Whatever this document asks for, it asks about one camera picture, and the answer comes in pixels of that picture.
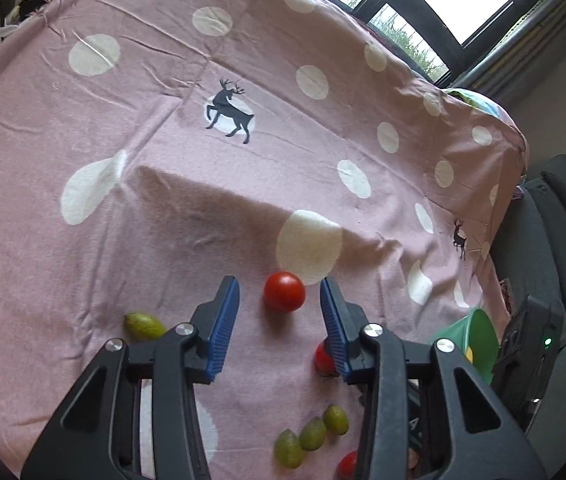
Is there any cherry tomato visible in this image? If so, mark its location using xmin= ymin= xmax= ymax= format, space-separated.
xmin=263 ymin=271 xmax=306 ymax=313
xmin=313 ymin=341 xmax=338 ymax=377
xmin=337 ymin=451 xmax=358 ymax=480

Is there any green olive right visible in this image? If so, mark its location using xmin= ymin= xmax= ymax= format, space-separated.
xmin=322 ymin=404 xmax=349 ymax=436

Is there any pink polka dot tablecloth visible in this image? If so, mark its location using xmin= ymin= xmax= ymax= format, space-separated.
xmin=0 ymin=0 xmax=527 ymax=479

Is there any person right hand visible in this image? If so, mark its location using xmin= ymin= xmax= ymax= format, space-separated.
xmin=408 ymin=448 xmax=420 ymax=470

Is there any green olive far left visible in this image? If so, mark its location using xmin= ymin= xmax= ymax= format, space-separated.
xmin=123 ymin=312 xmax=168 ymax=342

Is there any yellow lemon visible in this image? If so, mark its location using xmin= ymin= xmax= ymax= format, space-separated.
xmin=465 ymin=347 xmax=474 ymax=363

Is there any green plastic bowl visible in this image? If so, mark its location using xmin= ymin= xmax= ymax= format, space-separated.
xmin=432 ymin=308 xmax=500 ymax=385

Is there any black tracking camera box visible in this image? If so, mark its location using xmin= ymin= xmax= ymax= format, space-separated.
xmin=491 ymin=295 xmax=564 ymax=432

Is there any cherry tomato behind lemon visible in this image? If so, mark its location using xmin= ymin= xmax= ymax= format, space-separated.
xmin=313 ymin=341 xmax=338 ymax=377

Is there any green olive middle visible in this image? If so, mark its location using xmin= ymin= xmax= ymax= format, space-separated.
xmin=299 ymin=417 xmax=327 ymax=452

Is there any green olive near lemon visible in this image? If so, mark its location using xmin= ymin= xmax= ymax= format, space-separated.
xmin=273 ymin=429 xmax=304 ymax=469

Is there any grey curtain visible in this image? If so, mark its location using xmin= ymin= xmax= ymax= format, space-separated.
xmin=450 ymin=0 xmax=566 ymax=108

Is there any colourful cloth on sofa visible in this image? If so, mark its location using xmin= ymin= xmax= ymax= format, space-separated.
xmin=444 ymin=88 xmax=517 ymax=128

